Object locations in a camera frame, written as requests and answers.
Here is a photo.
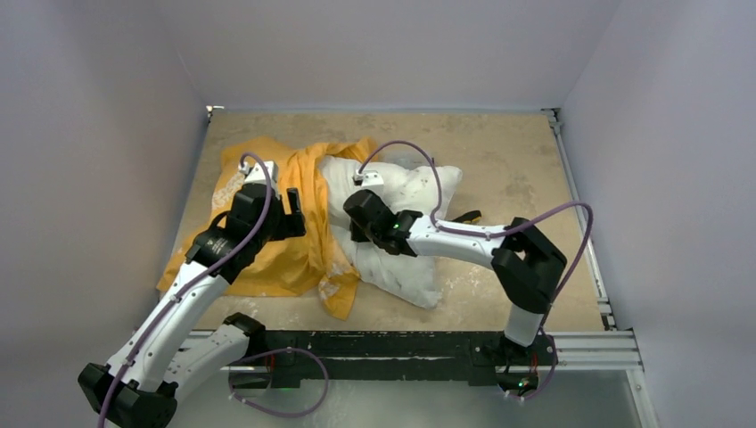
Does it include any orange Mickey Mouse pillowcase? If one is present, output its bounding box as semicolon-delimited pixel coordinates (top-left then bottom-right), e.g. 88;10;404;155
157;136;379;321

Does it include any white pillow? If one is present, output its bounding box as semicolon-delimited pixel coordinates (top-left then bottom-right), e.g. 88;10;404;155
319;156;463;309

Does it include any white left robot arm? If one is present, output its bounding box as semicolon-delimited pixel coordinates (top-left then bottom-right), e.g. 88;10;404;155
78;182;305;427

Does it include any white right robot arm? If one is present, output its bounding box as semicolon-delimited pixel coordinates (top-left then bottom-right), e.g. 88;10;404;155
343;190;567;363

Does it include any black yellow screwdriver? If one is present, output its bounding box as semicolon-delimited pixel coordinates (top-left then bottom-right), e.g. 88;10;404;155
453;210;482;225

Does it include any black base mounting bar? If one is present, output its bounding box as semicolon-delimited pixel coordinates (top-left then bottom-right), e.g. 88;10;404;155
228;330;559;394

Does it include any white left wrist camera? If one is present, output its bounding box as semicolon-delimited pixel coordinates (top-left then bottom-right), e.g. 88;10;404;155
239;160;279;187

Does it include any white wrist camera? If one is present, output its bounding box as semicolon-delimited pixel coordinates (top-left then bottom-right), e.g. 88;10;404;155
352;170;384;193
239;160;279;187

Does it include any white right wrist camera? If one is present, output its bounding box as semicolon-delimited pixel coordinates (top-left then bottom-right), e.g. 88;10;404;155
352;170;384;193

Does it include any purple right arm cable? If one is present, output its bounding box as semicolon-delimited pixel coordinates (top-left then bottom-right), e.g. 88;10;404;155
355;140;594;344

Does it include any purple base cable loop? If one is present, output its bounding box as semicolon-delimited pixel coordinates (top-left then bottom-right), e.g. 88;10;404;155
227;347;330;419

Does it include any aluminium frame rail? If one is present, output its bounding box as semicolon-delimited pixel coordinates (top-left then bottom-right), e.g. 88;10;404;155
543;108;660;428

